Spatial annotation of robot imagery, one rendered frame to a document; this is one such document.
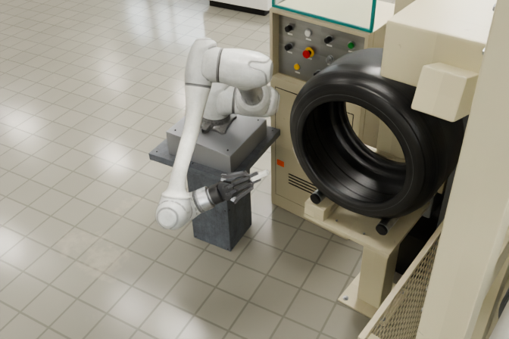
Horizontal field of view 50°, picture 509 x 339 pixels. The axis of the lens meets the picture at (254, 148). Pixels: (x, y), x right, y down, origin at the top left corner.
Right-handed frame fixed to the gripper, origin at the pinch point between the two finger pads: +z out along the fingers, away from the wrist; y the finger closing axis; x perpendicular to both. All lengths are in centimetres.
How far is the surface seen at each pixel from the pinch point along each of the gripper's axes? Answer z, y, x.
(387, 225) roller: 36, 30, 17
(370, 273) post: 22, 81, -43
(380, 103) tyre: 48, -16, 31
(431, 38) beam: 58, -37, 74
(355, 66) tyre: 46, -27, 20
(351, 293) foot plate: 9, 95, -55
